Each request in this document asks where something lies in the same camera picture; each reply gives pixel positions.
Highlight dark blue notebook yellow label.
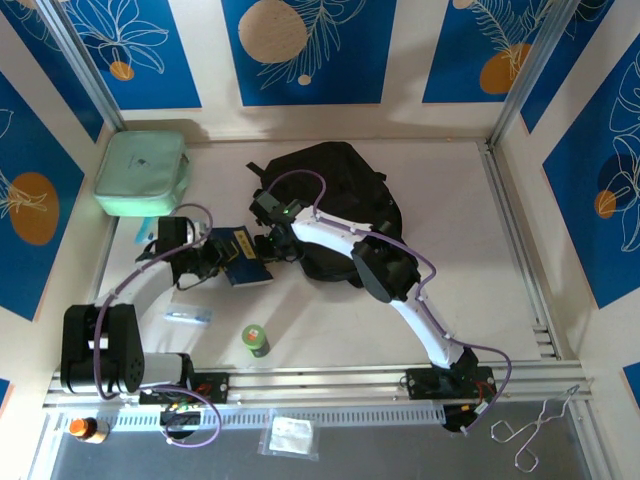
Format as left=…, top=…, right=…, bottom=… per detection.
left=208, top=225, right=275, bottom=290

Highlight black backpack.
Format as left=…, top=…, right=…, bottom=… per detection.
left=244, top=141, right=409, bottom=289

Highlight clear bag white pad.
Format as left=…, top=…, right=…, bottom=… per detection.
left=258, top=410, right=320, bottom=462

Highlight clear toothbrush packet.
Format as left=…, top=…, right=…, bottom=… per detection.
left=163, top=305, right=214, bottom=327

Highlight blue cotton swab packet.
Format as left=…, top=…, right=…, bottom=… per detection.
left=134, top=217, right=161, bottom=245

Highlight green capped small bottle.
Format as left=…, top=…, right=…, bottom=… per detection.
left=241, top=323, right=271, bottom=359

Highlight mint green zip pouch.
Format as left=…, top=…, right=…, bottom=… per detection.
left=93, top=130, right=193, bottom=218

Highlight blue poster beige circle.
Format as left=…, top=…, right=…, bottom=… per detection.
left=221, top=0, right=398, bottom=107

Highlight blue poster white flower outline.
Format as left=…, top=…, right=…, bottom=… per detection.
left=57, top=0, right=203, bottom=111

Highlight blue poster orange oval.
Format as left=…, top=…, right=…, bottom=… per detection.
left=0, top=69, right=86, bottom=322

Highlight brown bottle orange cap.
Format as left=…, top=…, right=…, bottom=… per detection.
left=68, top=417, right=110, bottom=445

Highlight blue poster white leaf lines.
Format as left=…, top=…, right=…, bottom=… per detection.
left=0, top=0, right=106, bottom=145

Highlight blue poster orange circle fern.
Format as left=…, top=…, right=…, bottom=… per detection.
left=422, top=0, right=559, bottom=105

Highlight blue poster monstera leaf outline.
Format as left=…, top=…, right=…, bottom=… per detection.
left=542, top=49, right=640, bottom=310

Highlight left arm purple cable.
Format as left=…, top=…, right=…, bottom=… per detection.
left=92, top=202, right=221, bottom=447

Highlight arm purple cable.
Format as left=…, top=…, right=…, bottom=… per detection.
left=92, top=202, right=221, bottom=447
left=259, top=169, right=512, bottom=436

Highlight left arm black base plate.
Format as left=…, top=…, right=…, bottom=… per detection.
left=138, top=372, right=231, bottom=405

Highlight aluminium mounting rail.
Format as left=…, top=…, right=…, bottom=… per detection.
left=42, top=362, right=596, bottom=409

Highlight white slotted cable duct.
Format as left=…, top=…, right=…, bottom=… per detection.
left=49, top=403, right=446, bottom=430

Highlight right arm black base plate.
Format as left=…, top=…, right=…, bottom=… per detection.
left=405, top=367, right=496, bottom=401

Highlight aluminium frame post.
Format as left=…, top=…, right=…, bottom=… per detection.
left=487, top=0, right=576, bottom=146
left=37, top=0, right=126, bottom=132

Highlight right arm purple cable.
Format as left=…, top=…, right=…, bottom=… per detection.
left=259, top=169, right=512, bottom=436

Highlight metal wire tongs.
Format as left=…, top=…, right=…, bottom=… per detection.
left=490, top=383, right=581, bottom=472

